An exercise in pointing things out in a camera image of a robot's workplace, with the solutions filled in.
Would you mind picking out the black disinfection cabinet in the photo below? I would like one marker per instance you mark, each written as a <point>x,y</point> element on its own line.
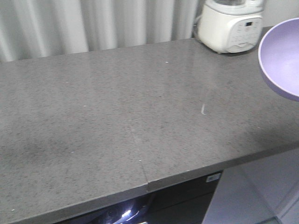
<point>183,203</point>

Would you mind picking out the white QR sticker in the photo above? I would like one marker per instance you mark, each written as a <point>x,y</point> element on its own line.
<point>213,177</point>

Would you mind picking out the purple plastic bowl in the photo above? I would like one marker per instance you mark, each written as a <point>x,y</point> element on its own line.
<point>278,56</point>

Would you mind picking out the white rice cooker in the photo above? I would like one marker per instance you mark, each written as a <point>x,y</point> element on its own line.
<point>230,26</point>

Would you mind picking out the white pleated curtain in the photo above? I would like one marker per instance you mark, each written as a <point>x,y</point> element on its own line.
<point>41,28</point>

